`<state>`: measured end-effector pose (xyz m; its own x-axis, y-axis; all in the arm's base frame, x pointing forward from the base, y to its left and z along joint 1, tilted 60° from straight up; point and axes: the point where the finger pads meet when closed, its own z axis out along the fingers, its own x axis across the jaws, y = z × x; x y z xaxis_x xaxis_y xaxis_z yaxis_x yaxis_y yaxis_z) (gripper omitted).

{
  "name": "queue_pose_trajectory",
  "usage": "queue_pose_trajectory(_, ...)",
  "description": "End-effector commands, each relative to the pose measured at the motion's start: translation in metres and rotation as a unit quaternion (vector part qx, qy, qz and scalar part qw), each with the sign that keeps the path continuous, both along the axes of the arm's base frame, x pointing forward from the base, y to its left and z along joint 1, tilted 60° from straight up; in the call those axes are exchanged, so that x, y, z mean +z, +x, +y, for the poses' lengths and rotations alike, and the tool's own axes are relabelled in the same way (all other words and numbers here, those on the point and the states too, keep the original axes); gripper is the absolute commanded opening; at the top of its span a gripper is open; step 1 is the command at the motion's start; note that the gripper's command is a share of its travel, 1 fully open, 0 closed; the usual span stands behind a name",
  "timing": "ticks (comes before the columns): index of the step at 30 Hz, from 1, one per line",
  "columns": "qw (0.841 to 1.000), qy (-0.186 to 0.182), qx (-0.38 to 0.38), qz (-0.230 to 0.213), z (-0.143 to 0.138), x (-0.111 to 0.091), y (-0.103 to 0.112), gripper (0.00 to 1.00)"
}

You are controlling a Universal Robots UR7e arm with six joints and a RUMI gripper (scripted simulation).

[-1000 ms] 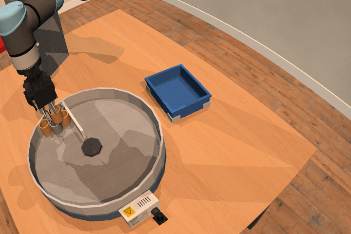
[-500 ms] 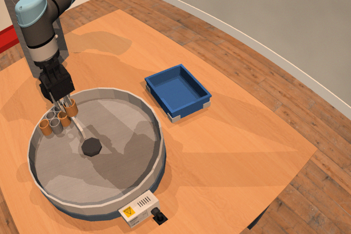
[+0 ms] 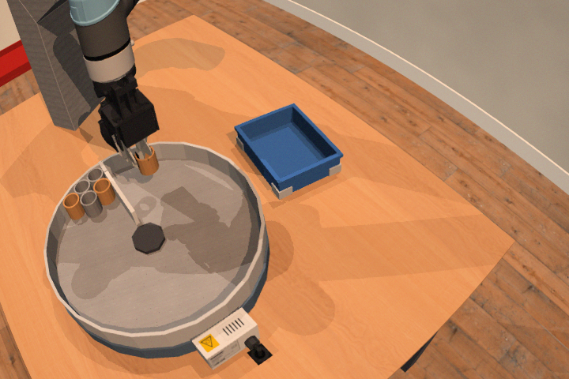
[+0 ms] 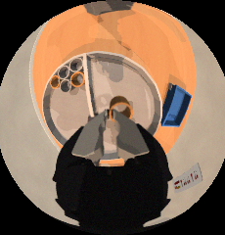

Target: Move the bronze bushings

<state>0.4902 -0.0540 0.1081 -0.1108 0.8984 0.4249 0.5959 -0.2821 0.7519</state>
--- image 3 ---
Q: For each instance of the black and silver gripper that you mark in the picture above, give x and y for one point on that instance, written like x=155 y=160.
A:
x=124 y=117

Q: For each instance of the bronze bushing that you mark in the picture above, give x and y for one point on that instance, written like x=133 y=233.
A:
x=149 y=165
x=75 y=211
x=104 y=191

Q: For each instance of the grey round turntable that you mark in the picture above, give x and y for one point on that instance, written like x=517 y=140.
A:
x=154 y=283

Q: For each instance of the grey metal sleeve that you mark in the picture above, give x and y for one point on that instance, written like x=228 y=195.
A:
x=95 y=174
x=82 y=186
x=91 y=204

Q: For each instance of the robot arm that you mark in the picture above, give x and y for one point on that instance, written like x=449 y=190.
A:
x=103 y=32

